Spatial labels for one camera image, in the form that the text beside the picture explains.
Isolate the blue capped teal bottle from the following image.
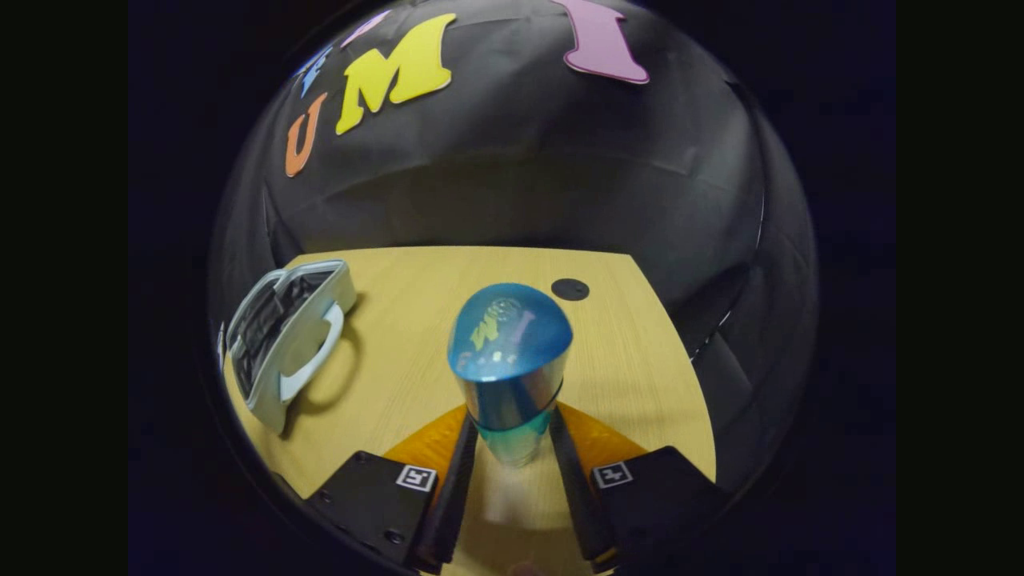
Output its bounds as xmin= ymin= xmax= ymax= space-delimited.
xmin=446 ymin=282 xmax=574 ymax=469

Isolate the black backdrop cloth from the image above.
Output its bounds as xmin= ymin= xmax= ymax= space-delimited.
xmin=210 ymin=0 xmax=818 ymax=513

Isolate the light blue suitcase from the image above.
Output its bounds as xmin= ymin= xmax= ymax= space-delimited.
xmin=226 ymin=258 xmax=358 ymax=435

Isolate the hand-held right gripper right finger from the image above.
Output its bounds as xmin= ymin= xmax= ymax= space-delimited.
xmin=548 ymin=402 xmax=730 ymax=574

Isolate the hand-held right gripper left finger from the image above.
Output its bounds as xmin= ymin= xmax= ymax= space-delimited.
xmin=306 ymin=404 xmax=479 ymax=575

